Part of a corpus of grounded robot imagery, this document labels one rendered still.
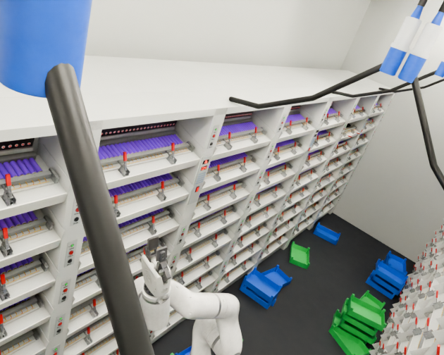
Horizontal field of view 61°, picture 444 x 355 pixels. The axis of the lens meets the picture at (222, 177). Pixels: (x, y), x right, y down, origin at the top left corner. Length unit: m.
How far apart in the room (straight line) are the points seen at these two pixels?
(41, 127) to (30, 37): 0.89
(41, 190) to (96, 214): 1.06
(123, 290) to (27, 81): 0.17
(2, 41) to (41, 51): 0.03
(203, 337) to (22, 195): 0.86
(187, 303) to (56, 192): 0.57
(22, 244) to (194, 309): 0.62
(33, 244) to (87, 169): 1.17
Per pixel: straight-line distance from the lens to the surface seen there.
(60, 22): 0.30
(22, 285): 1.59
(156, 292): 1.12
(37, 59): 0.31
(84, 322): 2.01
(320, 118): 3.00
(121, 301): 0.31
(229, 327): 1.53
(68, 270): 1.63
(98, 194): 0.29
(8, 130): 1.14
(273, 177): 2.87
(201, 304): 1.33
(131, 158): 1.57
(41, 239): 1.47
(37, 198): 1.33
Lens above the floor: 2.31
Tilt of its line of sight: 26 degrees down
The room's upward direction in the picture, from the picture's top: 19 degrees clockwise
